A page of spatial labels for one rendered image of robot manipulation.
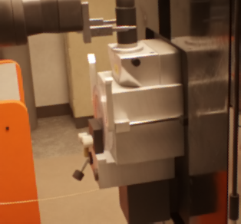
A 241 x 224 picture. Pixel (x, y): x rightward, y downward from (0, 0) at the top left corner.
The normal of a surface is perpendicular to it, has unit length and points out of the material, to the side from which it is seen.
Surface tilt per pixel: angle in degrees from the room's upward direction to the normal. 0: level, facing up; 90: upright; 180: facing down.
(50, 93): 90
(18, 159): 90
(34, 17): 90
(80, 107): 90
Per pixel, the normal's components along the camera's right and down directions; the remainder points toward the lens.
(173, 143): 0.21, 0.31
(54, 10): -0.14, 0.33
